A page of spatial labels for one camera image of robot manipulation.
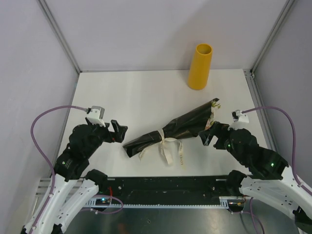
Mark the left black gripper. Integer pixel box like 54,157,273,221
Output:
85,116,127,156

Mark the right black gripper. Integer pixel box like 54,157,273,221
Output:
197,121,246,165

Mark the black wrapping paper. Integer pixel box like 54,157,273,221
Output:
123,98,219,157

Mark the cream printed ribbon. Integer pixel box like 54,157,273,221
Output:
138,129,187,174

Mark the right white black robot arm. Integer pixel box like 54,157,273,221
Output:
199,122,312,234

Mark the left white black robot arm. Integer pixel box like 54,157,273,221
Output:
21,117,128,234

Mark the yellow cylindrical vase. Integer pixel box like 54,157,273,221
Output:
188,43,213,90

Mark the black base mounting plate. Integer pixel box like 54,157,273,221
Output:
98,175,243,204

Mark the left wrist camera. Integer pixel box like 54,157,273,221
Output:
85,106,105,127

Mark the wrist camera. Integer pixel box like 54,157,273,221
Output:
85,106,105,127
230,110,249,130

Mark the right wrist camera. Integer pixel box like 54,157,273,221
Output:
230,110,249,130

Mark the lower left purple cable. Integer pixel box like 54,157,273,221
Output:
89,194,124,215

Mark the grey slotted cable duct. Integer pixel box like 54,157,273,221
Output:
83,196,246,210

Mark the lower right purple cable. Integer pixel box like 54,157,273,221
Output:
240,197,266,234

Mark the left aluminium frame post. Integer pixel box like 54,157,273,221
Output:
37,0,81,75

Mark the aluminium frame post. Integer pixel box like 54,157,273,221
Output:
250,0,298,74
37,0,81,75

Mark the right aluminium frame post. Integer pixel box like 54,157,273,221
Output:
250,0,298,74

